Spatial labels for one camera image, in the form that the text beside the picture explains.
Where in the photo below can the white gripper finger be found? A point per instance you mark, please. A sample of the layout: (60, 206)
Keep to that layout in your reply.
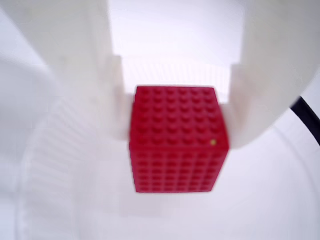
(87, 50)
(275, 62)

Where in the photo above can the red studded cube block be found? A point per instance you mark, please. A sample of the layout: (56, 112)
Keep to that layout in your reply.
(177, 140)

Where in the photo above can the black stand foot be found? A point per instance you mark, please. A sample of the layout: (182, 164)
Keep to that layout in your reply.
(308, 116)

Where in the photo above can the white paper plate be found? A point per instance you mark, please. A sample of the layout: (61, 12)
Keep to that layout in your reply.
(250, 200)

